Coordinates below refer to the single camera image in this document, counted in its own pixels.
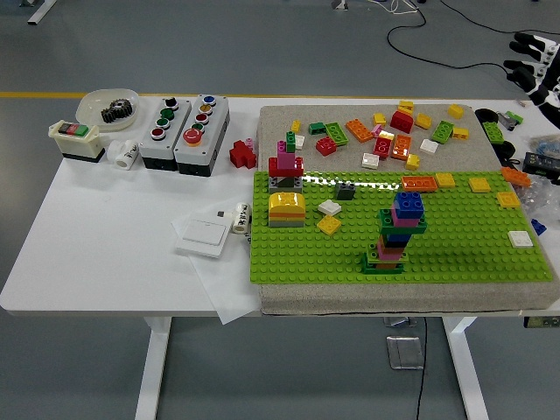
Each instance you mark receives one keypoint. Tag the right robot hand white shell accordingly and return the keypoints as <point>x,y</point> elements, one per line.
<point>540,74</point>

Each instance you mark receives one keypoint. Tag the blue square brick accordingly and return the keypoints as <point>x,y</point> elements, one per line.
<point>409,203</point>

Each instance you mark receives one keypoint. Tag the green long brick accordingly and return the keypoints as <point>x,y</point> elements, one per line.
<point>493,130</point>
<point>443,131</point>
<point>337,132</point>

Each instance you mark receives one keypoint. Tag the small yellow brick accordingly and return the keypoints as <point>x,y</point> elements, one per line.
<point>423,121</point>
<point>406,105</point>
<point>459,133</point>
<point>455,111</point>
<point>386,134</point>
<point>412,162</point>
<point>379,118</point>
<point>296,126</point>

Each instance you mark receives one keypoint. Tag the yellow square brick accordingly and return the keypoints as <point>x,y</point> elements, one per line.
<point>479,184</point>
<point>508,199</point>
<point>445,179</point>
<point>328,224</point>

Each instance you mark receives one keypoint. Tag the white sloped brick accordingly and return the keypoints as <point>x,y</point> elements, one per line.
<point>329,206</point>
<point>429,145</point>

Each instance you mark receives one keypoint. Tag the large red brick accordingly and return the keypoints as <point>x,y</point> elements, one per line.
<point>401,122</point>

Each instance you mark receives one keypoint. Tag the orange square brick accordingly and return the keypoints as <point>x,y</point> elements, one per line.
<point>400,147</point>

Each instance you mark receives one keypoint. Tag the orange long brick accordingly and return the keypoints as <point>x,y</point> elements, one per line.
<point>359,130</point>
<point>418,184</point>

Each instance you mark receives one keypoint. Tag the white square brick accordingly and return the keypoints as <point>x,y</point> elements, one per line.
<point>520,239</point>
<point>371,160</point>

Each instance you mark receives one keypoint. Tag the small pink brick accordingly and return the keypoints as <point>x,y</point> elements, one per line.
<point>249,142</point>
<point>376,130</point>

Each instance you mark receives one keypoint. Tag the red square brick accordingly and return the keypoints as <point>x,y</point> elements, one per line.
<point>326,146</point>
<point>382,148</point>

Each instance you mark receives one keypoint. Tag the dark blue flat brick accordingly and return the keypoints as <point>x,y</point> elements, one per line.
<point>400,237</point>

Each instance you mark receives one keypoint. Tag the dark green wide brick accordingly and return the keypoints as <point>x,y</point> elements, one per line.
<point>386,224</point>

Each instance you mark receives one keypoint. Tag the dark grey square brick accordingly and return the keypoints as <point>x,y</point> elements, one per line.
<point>344,191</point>

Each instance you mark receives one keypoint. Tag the small green brick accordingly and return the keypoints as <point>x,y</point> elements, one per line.
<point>316,128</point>

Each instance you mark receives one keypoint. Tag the pink sloped brick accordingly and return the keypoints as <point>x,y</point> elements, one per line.
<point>389,250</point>

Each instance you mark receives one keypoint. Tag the orange thin brick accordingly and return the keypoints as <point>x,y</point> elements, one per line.
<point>385,263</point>

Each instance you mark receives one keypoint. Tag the small white brick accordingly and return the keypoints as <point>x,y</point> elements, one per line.
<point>299,141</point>

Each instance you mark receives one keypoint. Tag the green narrow tall brick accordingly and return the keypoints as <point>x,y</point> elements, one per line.
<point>290,141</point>

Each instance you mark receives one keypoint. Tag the red wide brick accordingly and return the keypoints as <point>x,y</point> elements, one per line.
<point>297,166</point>

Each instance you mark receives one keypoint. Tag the pink tall brick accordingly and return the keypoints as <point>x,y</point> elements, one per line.
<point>285,158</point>

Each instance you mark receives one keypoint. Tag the grey arch brick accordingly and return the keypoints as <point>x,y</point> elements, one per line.
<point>284,184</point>

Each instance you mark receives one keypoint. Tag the yellow domed brick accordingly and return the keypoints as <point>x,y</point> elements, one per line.
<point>285,202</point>

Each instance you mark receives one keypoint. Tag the orange flat plate brick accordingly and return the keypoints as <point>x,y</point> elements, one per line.
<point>284,214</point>

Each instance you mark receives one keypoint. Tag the grey flat plate brick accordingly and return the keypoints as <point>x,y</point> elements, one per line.
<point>284,222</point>

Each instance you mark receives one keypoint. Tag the red cross-shaped brick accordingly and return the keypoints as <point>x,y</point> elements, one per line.
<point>240,153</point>

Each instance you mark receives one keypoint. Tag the grey and green tool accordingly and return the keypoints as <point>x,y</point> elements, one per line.
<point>509,119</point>

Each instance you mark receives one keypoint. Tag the clear plastic bag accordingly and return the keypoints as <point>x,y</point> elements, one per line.
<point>547,142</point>

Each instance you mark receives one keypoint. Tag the black electronic device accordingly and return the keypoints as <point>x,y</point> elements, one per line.
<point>542,163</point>

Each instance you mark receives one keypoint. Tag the small orange piece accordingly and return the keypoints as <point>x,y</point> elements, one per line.
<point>516,176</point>

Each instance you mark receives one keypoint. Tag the crumpled clear plastic wrap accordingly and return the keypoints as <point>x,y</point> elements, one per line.
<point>542,197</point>

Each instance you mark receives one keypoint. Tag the small blue piece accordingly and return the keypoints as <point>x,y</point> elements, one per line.
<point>539,226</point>

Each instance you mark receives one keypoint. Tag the metal stand foot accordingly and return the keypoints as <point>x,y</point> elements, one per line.
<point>339,4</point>

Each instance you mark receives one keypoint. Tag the table control label box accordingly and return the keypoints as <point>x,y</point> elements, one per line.
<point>540,322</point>

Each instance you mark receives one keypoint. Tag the green studded baseplate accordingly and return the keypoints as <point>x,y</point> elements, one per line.
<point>306,254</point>

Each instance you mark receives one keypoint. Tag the white table leg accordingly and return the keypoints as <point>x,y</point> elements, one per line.
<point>151,372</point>
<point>464,372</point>

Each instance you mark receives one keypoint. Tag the metal floor plate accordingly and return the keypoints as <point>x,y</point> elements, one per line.
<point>404,352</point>

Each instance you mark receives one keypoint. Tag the grey emergency stop box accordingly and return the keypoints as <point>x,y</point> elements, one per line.
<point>214,127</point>

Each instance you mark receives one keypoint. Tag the white labelled pipe fitting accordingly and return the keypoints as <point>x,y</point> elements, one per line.
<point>240,219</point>

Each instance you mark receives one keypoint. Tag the grey four-button box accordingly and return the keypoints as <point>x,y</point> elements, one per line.
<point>179,127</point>

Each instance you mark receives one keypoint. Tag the white paper sheet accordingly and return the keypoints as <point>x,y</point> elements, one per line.
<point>227,302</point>

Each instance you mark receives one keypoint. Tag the white pipe tee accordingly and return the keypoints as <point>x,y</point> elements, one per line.
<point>124,155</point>

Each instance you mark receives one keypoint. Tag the black gear stack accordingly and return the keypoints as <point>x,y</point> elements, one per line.
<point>116,111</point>

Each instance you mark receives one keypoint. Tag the white plastic dish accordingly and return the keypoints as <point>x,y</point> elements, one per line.
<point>89,107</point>

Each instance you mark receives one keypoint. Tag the green square frame brick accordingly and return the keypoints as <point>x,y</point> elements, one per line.
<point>372,268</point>

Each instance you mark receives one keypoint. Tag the small metal bracket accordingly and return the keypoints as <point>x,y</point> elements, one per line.
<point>396,322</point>

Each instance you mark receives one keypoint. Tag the white wall switch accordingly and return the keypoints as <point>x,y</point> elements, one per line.
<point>203,236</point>

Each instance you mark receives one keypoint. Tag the beige switch box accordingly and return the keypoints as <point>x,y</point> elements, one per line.
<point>76,142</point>

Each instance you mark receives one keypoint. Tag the white frame beam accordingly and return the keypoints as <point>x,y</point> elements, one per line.
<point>41,12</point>

